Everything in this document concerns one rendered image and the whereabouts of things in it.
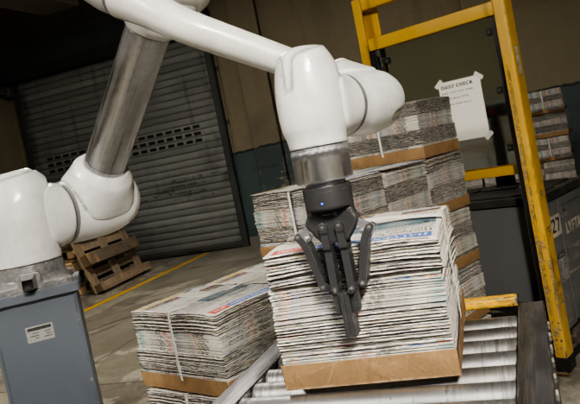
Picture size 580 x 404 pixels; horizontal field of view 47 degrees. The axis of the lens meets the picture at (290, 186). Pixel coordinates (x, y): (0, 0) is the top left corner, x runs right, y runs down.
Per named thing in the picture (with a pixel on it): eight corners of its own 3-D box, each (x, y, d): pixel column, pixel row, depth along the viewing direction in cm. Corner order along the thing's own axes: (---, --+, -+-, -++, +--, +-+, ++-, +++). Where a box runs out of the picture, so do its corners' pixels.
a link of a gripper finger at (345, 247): (338, 218, 105) (347, 217, 105) (353, 287, 106) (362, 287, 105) (331, 222, 102) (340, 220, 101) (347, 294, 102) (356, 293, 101)
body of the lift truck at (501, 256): (438, 357, 346) (409, 205, 342) (483, 324, 387) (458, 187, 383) (575, 367, 300) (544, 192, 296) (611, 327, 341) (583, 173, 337)
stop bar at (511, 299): (320, 322, 153) (318, 313, 152) (520, 301, 138) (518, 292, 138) (316, 326, 149) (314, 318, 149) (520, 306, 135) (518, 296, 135)
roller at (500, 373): (245, 411, 117) (256, 414, 121) (527, 394, 101) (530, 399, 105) (245, 381, 119) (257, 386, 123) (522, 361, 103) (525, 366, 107)
